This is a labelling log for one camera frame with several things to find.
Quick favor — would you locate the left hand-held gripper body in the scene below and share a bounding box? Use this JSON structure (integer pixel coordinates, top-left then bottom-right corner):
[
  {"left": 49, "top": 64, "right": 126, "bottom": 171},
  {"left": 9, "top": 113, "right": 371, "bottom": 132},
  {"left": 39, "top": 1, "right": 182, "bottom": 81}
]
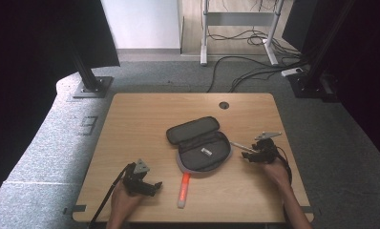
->
[{"left": 121, "top": 158, "right": 151, "bottom": 197}]

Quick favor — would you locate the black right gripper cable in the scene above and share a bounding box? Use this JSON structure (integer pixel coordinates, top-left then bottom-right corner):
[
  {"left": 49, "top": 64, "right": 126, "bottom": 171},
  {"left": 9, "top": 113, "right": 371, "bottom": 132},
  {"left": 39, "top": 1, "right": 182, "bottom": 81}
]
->
[{"left": 274, "top": 146, "right": 293, "bottom": 186}]

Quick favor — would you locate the silver pen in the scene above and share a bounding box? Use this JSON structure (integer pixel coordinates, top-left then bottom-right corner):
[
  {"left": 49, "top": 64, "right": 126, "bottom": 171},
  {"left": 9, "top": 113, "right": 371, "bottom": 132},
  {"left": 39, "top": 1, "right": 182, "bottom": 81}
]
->
[{"left": 230, "top": 141, "right": 260, "bottom": 154}]

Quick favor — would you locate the grey table bracket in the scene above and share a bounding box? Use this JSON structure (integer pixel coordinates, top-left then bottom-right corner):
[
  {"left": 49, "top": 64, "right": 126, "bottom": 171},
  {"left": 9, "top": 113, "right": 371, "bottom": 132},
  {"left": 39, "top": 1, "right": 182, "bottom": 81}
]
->
[{"left": 62, "top": 204, "right": 88, "bottom": 216}]

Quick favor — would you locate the person's right hand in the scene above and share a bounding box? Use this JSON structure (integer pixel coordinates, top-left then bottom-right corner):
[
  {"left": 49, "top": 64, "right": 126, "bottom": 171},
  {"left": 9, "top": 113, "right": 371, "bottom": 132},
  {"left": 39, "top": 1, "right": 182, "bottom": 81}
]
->
[{"left": 262, "top": 157, "right": 291, "bottom": 192}]

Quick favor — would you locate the black curtain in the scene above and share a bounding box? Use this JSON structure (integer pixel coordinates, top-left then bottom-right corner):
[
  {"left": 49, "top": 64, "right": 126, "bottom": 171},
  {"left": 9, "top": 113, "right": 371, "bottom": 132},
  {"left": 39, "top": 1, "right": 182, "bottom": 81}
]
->
[
  {"left": 0, "top": 0, "right": 121, "bottom": 209},
  {"left": 282, "top": 0, "right": 380, "bottom": 167}
]

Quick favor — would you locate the black floor cable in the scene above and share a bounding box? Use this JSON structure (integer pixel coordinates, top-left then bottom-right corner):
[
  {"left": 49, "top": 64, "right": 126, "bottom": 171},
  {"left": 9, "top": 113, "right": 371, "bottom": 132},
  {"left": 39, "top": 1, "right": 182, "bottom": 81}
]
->
[{"left": 206, "top": 55, "right": 294, "bottom": 94}]

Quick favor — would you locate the white desk frame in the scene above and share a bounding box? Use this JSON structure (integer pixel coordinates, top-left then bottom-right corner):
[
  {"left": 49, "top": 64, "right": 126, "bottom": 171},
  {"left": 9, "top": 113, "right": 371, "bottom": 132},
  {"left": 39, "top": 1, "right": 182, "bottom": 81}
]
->
[{"left": 200, "top": 0, "right": 286, "bottom": 67}]

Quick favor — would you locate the black metal stand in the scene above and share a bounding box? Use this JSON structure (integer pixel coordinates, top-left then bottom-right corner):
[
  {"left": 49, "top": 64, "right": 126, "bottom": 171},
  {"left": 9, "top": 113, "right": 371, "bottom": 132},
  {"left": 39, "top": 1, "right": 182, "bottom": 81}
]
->
[
  {"left": 67, "top": 44, "right": 115, "bottom": 99},
  {"left": 287, "top": 0, "right": 358, "bottom": 103}
]

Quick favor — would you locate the person's left hand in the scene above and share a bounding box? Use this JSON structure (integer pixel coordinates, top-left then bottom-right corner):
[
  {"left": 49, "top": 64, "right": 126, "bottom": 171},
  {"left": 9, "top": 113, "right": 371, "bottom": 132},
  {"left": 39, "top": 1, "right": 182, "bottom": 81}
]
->
[{"left": 110, "top": 181, "right": 145, "bottom": 221}]

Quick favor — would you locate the black zip pencil case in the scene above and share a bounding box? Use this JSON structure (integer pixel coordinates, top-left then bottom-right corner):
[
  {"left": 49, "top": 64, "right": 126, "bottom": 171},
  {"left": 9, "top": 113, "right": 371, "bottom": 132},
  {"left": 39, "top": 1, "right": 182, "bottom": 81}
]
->
[{"left": 165, "top": 115, "right": 234, "bottom": 175}]

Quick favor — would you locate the tangle of black cables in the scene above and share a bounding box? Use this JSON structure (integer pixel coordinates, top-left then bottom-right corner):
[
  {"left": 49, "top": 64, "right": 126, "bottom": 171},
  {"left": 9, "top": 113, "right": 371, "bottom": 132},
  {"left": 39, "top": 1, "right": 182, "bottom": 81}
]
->
[{"left": 206, "top": 28, "right": 302, "bottom": 55}]

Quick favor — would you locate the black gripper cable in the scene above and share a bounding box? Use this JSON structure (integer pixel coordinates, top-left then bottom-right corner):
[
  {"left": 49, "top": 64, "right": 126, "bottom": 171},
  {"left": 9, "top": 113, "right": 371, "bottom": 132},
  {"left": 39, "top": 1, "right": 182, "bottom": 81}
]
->
[
  {"left": 88, "top": 162, "right": 137, "bottom": 229},
  {"left": 274, "top": 146, "right": 293, "bottom": 186}
]

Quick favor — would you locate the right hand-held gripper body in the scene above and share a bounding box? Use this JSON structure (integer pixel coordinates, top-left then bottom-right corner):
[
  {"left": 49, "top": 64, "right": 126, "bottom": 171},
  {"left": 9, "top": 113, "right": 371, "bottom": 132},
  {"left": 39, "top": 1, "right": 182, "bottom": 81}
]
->
[{"left": 250, "top": 131, "right": 283, "bottom": 165}]

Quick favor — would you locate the white power strip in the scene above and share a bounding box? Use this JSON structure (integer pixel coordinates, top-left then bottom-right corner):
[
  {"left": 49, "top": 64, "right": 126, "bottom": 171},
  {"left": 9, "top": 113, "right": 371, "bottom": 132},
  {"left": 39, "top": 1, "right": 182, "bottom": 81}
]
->
[{"left": 280, "top": 67, "right": 304, "bottom": 78}]

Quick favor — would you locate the orange highlighter pen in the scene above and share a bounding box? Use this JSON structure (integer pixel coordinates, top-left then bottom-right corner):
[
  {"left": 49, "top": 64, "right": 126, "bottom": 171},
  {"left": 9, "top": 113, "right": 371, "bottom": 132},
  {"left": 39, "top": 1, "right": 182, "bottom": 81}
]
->
[{"left": 177, "top": 171, "right": 192, "bottom": 210}]

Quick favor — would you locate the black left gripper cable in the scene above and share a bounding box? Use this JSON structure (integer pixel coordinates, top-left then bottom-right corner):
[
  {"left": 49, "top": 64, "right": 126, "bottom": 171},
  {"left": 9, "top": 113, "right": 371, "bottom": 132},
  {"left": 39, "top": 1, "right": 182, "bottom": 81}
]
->
[{"left": 88, "top": 162, "right": 137, "bottom": 229}]

